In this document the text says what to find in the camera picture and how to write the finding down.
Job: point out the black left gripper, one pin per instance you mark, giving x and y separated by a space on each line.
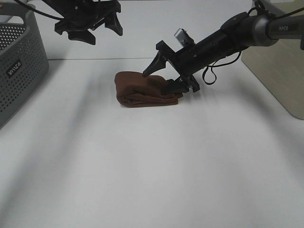
81 15

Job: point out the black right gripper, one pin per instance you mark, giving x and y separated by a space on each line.
189 60

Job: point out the brown towel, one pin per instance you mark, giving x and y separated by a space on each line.
133 90

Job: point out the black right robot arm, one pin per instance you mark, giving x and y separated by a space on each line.
235 35

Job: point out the grey perforated plastic basket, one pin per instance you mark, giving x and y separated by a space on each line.
23 60

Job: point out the beige storage bin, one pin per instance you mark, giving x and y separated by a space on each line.
276 55

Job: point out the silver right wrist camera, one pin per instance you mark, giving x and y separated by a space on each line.
183 38

